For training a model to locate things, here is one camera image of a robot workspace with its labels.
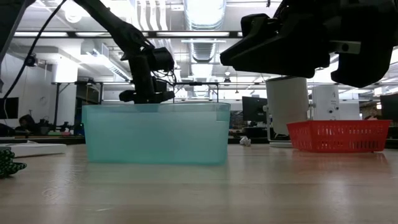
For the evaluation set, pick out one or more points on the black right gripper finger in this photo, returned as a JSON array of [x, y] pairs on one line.
[[280, 56]]

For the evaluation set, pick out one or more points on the translucent teal plastic bin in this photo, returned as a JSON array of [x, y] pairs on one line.
[[155, 137]]

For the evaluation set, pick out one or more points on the white instruction booklet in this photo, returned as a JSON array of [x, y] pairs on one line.
[[31, 150]]

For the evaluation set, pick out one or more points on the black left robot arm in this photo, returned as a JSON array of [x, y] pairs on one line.
[[118, 28]]

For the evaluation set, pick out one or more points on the black metal rack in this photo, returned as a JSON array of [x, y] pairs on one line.
[[90, 93]]

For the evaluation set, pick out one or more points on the black computer monitor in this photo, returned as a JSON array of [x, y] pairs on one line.
[[253, 109], [9, 108], [390, 107]]

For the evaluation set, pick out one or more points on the white boxy machine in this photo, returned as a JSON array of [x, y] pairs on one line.
[[325, 102]]

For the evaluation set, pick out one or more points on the person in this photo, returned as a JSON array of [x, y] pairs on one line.
[[26, 123], [373, 114]]

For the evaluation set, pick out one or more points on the red mesh plastic basket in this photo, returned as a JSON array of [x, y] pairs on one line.
[[339, 137]]

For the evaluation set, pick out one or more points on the black round ceiling spotlight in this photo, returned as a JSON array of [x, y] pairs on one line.
[[30, 60]]

